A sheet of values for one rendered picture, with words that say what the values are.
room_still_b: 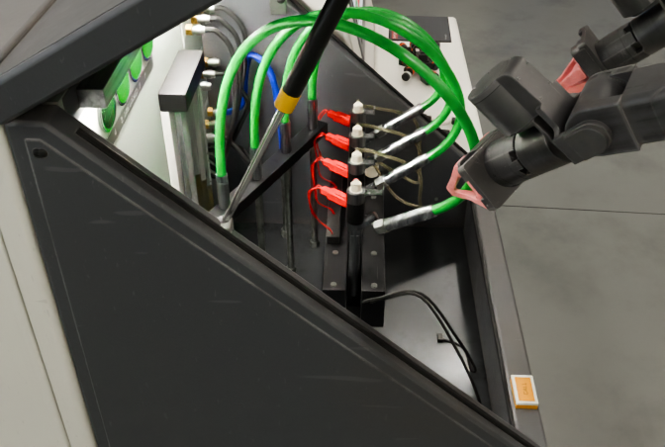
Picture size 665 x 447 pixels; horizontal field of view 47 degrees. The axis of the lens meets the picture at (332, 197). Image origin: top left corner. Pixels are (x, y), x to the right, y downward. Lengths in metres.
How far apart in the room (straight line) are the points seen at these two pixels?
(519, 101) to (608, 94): 0.09
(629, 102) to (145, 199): 0.46
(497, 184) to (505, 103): 0.13
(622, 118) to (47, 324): 0.63
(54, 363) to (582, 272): 2.19
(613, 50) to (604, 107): 0.40
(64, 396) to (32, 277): 0.19
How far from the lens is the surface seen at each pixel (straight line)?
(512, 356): 1.18
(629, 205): 3.24
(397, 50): 0.91
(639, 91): 0.76
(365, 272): 1.23
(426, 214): 1.01
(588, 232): 3.04
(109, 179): 0.75
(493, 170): 0.89
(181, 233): 0.77
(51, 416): 1.03
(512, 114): 0.81
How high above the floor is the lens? 1.80
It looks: 36 degrees down
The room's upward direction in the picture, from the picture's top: straight up
